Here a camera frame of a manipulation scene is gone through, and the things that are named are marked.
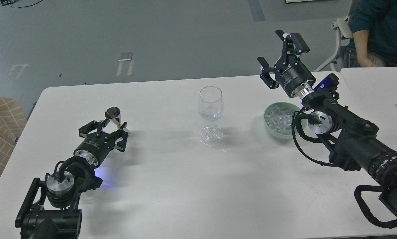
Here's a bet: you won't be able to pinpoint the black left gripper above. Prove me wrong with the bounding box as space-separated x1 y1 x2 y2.
73 119 130 168

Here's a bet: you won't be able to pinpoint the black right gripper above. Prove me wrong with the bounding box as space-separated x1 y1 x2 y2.
257 29 316 98

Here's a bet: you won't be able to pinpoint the steel double jigger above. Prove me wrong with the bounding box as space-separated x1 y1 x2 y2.
104 107 128 132

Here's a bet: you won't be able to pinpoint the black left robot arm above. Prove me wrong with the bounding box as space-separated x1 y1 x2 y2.
15 116 130 239

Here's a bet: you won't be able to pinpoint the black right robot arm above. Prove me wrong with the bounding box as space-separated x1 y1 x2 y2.
257 29 397 229

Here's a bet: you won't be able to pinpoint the green bowl of ice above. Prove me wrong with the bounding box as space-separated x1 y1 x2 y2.
263 102 300 140

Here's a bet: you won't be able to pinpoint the clear wine glass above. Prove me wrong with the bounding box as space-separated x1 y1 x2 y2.
197 86 225 142

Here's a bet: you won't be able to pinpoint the white office chair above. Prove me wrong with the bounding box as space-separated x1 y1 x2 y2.
315 0 359 72

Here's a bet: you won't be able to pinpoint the person in teal sweater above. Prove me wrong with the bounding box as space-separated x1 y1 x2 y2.
343 0 397 67

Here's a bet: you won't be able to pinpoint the black floor cables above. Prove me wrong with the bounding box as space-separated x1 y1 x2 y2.
0 0 43 14

